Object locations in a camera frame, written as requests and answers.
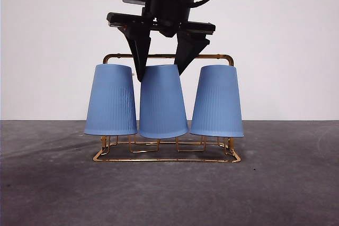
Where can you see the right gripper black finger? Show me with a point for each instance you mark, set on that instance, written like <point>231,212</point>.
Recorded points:
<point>189,47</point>
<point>140,48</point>

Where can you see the blue ribbed plastic cup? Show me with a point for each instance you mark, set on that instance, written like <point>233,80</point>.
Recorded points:
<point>217,101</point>
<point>162,104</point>
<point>111,101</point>

